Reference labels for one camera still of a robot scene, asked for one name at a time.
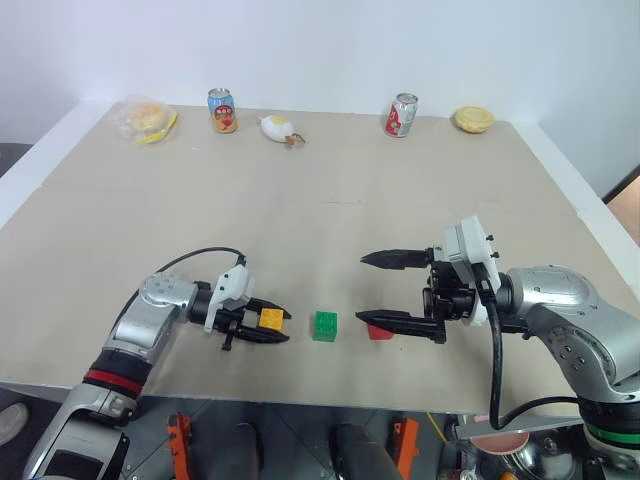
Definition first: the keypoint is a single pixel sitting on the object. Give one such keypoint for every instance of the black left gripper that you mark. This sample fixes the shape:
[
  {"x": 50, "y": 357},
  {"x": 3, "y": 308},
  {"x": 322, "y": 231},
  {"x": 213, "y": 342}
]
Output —
[{"x": 231, "y": 320}]

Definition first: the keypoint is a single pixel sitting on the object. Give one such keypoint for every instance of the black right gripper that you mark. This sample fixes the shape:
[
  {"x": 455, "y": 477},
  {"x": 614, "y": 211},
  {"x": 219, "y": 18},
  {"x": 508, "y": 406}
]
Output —
[{"x": 447, "y": 300}]

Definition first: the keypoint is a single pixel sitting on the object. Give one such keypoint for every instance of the orange toy brick cube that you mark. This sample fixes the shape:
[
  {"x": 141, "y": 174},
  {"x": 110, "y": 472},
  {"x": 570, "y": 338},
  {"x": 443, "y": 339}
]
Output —
[{"x": 271, "y": 320}]

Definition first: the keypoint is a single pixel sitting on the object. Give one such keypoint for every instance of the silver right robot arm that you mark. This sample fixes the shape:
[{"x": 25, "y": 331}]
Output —
[{"x": 575, "y": 320}]

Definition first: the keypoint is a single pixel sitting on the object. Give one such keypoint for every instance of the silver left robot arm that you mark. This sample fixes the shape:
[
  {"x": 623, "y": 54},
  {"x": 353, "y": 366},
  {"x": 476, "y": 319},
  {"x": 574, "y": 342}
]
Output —
[{"x": 145, "y": 320}]

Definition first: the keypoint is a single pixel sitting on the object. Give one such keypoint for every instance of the red toy brick cube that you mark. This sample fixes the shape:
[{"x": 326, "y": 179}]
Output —
[{"x": 377, "y": 334}]

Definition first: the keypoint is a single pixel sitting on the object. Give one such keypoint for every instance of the green toy brick cube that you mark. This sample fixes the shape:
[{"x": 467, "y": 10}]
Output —
[{"x": 325, "y": 327}]

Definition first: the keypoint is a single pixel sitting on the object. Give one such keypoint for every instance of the beige table cover sheet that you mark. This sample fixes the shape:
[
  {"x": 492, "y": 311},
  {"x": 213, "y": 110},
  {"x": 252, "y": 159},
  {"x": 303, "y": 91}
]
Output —
[{"x": 320, "y": 200}]

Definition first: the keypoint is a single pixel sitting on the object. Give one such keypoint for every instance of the orange clamp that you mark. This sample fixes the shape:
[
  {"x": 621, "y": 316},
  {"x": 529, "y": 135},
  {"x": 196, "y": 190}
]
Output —
[
  {"x": 406, "y": 442},
  {"x": 179, "y": 442}
]

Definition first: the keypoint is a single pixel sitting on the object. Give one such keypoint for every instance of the dark rounded shape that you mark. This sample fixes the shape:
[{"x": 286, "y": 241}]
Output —
[{"x": 360, "y": 455}]

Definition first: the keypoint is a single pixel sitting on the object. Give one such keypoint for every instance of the red and white drink can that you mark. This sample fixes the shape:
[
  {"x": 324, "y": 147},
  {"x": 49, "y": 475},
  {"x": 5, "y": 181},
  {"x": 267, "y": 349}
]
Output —
[{"x": 401, "y": 116}]

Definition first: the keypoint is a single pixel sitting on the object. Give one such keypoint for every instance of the pink round lid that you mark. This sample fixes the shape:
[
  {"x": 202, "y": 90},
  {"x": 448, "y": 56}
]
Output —
[{"x": 502, "y": 442}]

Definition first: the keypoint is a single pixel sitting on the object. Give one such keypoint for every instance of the yellow egg tart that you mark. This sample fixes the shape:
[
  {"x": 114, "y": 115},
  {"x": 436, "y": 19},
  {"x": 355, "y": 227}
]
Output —
[{"x": 473, "y": 119}]

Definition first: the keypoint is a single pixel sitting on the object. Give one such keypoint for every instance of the grey flat panel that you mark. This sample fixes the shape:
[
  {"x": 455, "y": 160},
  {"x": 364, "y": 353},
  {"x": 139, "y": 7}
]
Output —
[{"x": 530, "y": 425}]

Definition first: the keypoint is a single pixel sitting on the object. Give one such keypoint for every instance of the blue and orange drink can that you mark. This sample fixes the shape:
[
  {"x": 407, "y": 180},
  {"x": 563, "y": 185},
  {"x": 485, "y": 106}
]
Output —
[{"x": 223, "y": 112}]

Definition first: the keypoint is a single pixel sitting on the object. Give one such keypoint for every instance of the shiny metal bowl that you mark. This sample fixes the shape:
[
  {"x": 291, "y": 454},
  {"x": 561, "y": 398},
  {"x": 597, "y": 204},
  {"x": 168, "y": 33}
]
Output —
[{"x": 545, "y": 460}]

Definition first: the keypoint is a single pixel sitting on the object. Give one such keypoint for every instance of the burger in clear plastic bag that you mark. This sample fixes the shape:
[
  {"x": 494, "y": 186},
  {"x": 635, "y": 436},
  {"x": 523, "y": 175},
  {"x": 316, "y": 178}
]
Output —
[{"x": 145, "y": 117}]

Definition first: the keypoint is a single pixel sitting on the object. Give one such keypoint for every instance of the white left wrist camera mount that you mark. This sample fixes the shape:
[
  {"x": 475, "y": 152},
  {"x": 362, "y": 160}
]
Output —
[{"x": 235, "y": 285}]

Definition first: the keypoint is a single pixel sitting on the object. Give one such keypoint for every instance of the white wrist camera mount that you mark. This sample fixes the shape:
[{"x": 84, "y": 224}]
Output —
[
  {"x": 235, "y": 285},
  {"x": 467, "y": 245}
]

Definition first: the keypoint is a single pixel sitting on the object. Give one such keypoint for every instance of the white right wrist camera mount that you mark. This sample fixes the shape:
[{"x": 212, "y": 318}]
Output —
[{"x": 467, "y": 245}]

